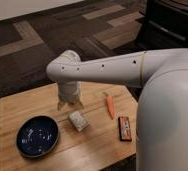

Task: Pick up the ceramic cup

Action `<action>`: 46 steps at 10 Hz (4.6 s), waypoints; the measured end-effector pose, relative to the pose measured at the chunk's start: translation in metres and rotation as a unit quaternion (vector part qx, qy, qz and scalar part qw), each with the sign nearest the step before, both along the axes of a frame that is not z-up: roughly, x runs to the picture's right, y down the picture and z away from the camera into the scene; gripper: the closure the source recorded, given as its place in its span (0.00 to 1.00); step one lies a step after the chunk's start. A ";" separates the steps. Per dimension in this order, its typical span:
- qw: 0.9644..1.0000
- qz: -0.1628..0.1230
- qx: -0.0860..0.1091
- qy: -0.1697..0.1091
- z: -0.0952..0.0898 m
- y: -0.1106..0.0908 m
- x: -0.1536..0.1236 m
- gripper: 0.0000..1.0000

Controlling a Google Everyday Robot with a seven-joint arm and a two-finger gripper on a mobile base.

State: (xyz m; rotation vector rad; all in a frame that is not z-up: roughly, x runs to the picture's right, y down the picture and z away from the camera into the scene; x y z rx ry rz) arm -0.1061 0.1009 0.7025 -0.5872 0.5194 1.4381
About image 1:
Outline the black cabinet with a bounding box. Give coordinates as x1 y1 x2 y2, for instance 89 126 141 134
135 0 188 50

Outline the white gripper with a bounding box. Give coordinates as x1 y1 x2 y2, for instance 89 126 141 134
57 81 84 110

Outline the orange carrot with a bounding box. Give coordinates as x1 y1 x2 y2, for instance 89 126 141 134
104 92 116 119

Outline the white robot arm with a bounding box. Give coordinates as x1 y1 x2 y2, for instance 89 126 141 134
46 48 188 171

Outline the dark blue ceramic bowl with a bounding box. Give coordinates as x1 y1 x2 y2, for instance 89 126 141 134
16 116 60 158

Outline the wooden table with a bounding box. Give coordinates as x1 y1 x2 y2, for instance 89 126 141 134
0 83 137 171

